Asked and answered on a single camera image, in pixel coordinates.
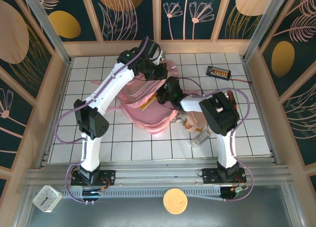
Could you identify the small patterned pouch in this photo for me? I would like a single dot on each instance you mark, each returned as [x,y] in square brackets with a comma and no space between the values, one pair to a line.
[179,119]

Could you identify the pink backpack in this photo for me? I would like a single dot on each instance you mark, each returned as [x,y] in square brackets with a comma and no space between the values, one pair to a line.
[153,118]

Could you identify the beige plush toy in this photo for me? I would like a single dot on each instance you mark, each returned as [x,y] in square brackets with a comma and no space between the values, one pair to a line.
[197,118]

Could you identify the clear plastic box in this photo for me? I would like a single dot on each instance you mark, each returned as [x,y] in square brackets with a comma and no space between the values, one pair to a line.
[200,138]

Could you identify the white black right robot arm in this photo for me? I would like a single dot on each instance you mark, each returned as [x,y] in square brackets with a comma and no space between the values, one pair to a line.
[225,150]

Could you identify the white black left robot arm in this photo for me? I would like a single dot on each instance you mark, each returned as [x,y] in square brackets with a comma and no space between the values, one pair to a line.
[91,150]

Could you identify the black charger board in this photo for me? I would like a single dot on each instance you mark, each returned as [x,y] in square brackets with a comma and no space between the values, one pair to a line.
[218,72]

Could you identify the round yellow cork disc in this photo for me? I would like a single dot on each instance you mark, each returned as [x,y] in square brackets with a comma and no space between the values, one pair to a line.
[175,201]

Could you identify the white alarm clock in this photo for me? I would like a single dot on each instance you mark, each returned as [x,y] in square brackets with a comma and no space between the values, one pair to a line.
[47,198]

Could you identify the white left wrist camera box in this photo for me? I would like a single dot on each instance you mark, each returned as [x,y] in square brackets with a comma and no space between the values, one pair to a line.
[161,55]

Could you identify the aluminium mounting rail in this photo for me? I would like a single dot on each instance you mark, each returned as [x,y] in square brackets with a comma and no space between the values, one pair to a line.
[158,174]

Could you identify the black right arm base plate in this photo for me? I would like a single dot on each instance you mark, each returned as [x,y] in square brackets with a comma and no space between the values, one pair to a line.
[209,175]

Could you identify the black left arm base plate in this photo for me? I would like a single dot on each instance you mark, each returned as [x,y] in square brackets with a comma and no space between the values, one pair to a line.
[108,176]

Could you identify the aluminium frame post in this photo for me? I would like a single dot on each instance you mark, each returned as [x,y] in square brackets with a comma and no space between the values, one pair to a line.
[261,27]
[49,29]

